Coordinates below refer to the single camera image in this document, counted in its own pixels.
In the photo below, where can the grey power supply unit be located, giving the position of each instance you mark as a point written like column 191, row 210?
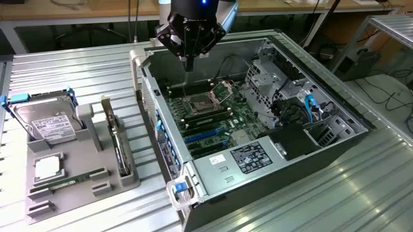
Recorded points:
column 226, row 174

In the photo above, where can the large metal disk bay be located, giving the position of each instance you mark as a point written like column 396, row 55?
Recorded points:
column 265, row 96

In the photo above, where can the CPU socket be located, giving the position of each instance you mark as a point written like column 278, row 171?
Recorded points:
column 199, row 105

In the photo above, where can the metal socket cover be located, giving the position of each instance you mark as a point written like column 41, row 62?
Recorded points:
column 222, row 89

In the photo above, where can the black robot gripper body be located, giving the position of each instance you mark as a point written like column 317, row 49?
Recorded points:
column 193, row 12

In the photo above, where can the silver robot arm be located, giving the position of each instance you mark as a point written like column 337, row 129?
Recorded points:
column 230, row 14

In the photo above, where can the green motherboard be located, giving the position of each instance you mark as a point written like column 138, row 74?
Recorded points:
column 226, row 116

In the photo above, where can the installed black RAM stick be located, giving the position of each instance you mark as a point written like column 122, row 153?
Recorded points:
column 207, row 122

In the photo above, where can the silver CPU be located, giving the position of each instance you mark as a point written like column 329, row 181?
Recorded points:
column 48, row 169

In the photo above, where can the green graphics card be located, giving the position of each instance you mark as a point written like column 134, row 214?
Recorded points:
column 118, row 145

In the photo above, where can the green RAM stick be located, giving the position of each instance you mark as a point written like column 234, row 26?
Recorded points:
column 71, row 179

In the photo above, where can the open PC case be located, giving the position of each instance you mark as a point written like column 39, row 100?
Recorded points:
column 258, row 212

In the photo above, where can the clear plastic latch frame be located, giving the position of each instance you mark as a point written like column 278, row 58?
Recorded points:
column 180, row 203

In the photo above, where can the blue card retention clip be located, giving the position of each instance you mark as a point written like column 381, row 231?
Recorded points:
column 170, row 148
column 158, row 126
column 174, row 155
column 176, row 162

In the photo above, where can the blue disk carrier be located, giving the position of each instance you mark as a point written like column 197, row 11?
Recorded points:
column 19, row 97

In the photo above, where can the thin metal locking lever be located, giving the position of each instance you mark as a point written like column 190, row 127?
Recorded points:
column 185, row 89

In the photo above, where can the metal slat side table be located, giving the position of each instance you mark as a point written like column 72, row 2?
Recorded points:
column 393, row 26

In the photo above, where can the silver hard disk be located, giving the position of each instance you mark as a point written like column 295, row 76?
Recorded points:
column 48, row 120

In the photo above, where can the grey parts rack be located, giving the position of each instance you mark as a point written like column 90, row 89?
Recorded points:
column 80, row 198

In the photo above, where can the black box under table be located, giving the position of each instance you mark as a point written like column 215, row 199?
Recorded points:
column 361, row 65

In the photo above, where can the black plastic shroud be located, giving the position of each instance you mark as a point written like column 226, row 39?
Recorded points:
column 290, row 142

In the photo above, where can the long PCIe expansion slot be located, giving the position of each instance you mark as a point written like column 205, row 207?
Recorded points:
column 206, row 145
column 203, row 135

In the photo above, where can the wooden desk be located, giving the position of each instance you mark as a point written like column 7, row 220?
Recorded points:
column 32, row 13

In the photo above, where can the small metal disk bay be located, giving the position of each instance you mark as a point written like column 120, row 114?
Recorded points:
column 336, row 133

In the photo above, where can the blue case release latch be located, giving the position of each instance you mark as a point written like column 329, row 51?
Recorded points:
column 179, row 188

